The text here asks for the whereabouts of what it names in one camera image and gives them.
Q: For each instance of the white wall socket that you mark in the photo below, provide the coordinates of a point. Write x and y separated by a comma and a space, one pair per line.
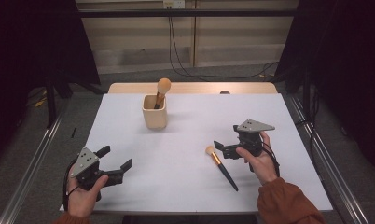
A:
173, 3

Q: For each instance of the light wooden table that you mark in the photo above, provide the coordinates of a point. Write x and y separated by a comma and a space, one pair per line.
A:
201, 87

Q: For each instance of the aluminium frame rail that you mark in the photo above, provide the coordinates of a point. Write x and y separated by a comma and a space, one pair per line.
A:
30, 174
335, 174

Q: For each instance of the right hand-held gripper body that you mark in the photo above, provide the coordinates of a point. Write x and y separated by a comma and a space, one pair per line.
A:
252, 126

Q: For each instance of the black horizontal bar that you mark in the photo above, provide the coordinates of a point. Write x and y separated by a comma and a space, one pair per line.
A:
188, 13

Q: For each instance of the small makeup brush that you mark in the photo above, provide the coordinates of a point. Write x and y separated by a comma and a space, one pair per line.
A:
221, 166

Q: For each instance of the black curtain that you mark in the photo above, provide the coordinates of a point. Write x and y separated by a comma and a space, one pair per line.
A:
33, 46
347, 62

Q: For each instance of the black metal stand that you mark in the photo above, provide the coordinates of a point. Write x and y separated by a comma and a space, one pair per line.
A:
51, 102

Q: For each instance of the white table mat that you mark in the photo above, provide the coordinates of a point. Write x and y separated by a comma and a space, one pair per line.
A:
182, 186

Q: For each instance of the large makeup brush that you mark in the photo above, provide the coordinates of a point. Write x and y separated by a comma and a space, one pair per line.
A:
163, 85

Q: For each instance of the dark table grommet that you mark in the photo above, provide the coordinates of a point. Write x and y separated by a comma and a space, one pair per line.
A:
224, 92

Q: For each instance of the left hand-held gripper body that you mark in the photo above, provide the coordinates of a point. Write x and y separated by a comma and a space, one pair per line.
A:
84, 161

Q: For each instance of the yellow floor tape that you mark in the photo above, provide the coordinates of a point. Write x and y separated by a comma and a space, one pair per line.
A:
41, 101

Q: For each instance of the person's right hand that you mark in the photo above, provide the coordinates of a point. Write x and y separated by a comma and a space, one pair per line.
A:
261, 165

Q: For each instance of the beige wooden brush holder cup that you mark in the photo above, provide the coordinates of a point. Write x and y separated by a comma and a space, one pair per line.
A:
154, 116

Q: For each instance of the person's left hand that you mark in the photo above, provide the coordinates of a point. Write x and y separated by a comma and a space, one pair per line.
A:
83, 199

